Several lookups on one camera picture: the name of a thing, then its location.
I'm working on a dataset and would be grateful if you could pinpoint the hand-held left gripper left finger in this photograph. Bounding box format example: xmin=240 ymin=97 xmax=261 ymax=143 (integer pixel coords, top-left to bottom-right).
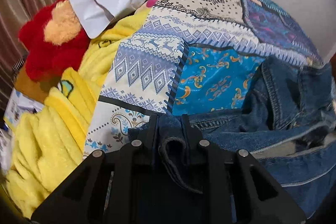
xmin=31 ymin=114 xmax=160 ymax=224

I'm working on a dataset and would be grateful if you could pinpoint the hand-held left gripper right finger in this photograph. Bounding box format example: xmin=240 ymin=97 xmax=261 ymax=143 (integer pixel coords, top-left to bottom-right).
xmin=182 ymin=114 xmax=307 ymax=224

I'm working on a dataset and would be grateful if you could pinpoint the blue denim jacket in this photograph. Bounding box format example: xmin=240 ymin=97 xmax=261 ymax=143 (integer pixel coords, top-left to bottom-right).
xmin=127 ymin=55 xmax=336 ymax=224

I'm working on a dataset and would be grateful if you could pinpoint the patchwork bedspread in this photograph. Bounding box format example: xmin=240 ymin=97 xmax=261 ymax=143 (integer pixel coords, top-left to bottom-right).
xmin=83 ymin=0 xmax=326 ymax=159

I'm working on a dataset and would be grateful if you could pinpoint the yellow fleece blanket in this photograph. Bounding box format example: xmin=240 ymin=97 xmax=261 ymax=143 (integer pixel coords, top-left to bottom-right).
xmin=5 ymin=7 xmax=152 ymax=220

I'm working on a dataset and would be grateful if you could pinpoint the printed white box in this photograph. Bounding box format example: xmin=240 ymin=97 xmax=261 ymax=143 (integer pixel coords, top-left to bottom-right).
xmin=3 ymin=90 xmax=46 ymax=133

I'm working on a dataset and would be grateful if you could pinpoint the red plush toy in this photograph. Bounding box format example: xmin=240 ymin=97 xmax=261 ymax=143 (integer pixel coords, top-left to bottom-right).
xmin=17 ymin=0 xmax=91 ymax=83

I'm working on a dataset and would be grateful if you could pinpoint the striped brown curtain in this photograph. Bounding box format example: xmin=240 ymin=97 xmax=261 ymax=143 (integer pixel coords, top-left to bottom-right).
xmin=0 ymin=0 xmax=60 ymax=110

